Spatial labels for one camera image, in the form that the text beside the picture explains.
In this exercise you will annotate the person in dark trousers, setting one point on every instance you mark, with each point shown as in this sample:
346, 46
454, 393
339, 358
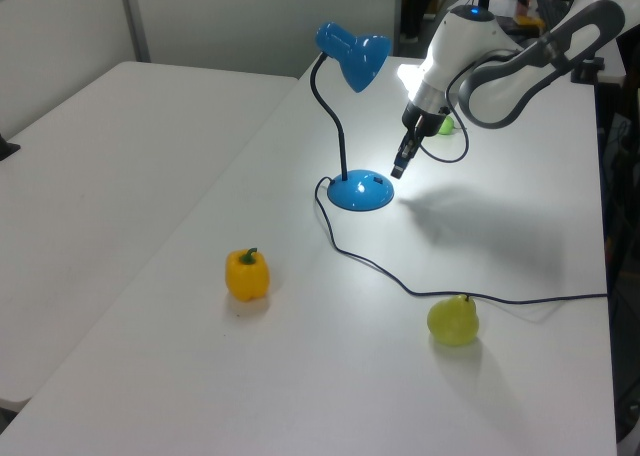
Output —
412, 6

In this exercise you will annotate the blue desk lamp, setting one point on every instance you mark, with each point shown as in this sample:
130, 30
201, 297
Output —
360, 193

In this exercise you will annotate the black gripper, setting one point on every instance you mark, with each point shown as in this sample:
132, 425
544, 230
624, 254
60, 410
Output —
419, 118

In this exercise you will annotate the yellow object on dark desk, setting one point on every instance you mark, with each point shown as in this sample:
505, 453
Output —
530, 21

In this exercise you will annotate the green chili pepper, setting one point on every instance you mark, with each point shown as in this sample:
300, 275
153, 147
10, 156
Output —
446, 126

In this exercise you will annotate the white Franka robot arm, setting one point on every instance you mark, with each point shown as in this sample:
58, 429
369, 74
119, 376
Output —
450, 51

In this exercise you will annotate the green toy pear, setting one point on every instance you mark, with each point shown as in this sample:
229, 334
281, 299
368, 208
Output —
452, 323

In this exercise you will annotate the black table clamp mount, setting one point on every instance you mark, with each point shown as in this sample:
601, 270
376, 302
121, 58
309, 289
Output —
587, 71

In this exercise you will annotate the yellow toy bell pepper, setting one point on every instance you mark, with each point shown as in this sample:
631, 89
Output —
247, 278

